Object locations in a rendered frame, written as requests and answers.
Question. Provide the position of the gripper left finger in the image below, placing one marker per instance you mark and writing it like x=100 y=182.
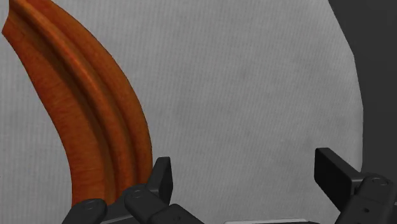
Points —
x=159 y=183

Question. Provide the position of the white fabric bed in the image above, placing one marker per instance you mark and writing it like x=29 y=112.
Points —
x=232 y=93

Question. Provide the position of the orange wooden curved object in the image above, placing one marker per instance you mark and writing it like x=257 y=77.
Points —
x=77 y=108

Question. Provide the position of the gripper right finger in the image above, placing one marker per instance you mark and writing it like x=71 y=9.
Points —
x=366 y=195

